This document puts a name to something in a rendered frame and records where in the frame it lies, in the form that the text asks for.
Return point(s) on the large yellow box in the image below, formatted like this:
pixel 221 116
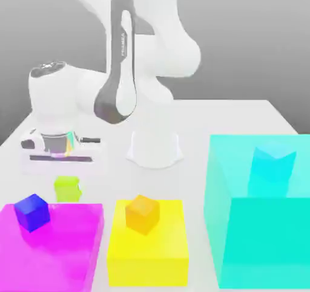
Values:
pixel 147 255

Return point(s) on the small lime green cube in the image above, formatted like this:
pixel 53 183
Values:
pixel 66 189

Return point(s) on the small orange cube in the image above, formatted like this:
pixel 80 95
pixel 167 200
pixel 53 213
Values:
pixel 143 214

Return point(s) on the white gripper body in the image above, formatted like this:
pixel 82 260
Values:
pixel 60 163

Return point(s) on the small cyan cube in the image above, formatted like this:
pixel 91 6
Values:
pixel 272 173

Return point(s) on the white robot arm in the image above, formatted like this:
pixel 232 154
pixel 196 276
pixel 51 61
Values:
pixel 157 55

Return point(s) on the small blue cube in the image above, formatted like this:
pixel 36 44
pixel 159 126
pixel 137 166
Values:
pixel 32 212

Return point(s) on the large magenta box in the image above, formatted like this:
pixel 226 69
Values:
pixel 48 253

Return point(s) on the large turquoise box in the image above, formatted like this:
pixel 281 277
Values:
pixel 261 224

